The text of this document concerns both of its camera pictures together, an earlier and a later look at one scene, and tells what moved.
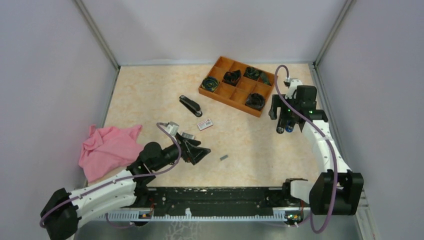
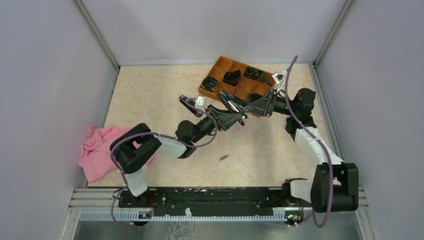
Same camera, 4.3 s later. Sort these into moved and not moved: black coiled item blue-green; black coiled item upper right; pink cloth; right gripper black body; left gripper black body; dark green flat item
Moved: right gripper black body; left gripper black body
Not moved: pink cloth; dark green flat item; black coiled item blue-green; black coiled item upper right
